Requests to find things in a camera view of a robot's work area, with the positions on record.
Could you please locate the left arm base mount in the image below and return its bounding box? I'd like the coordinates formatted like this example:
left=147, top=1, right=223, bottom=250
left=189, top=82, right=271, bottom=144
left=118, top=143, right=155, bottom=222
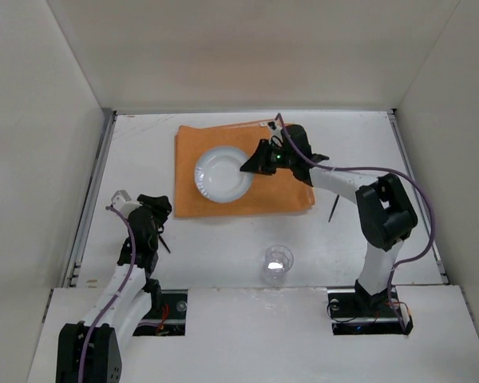
left=133, top=290, right=188, bottom=338

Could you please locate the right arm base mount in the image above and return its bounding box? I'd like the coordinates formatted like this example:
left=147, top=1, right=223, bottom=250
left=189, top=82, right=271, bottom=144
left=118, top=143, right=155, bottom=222
left=326, top=288, right=414, bottom=336

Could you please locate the black knife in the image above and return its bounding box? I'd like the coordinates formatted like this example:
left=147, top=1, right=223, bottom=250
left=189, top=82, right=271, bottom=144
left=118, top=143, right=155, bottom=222
left=158, top=235, right=171, bottom=254

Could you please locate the orange cloth placemat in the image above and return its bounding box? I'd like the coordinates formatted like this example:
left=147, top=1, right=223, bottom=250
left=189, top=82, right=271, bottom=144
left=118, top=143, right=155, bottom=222
left=174, top=120, right=315, bottom=218

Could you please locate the clear plastic cup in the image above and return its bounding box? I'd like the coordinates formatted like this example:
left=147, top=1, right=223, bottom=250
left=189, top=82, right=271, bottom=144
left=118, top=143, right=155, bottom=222
left=263, top=245, right=294, bottom=280

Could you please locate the white front cover board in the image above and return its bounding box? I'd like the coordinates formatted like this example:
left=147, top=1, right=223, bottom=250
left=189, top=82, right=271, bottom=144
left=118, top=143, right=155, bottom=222
left=26, top=284, right=479, bottom=383

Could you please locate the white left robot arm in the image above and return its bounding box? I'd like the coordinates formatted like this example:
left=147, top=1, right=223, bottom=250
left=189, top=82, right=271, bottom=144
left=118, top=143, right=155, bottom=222
left=55, top=190, right=172, bottom=382

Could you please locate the white round plate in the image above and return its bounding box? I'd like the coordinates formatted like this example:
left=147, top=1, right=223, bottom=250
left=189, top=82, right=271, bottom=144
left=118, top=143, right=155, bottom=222
left=194, top=146, right=253, bottom=203

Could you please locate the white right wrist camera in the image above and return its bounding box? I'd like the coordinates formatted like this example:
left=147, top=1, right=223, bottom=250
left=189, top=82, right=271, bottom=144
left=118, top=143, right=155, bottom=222
left=267, top=120, right=282, bottom=136

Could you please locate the black fork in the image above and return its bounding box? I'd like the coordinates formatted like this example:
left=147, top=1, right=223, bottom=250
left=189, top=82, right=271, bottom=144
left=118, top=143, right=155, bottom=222
left=327, top=195, right=340, bottom=223

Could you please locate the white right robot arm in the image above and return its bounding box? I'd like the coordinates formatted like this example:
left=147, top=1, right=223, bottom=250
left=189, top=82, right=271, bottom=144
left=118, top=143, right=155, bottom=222
left=240, top=120, right=418, bottom=308

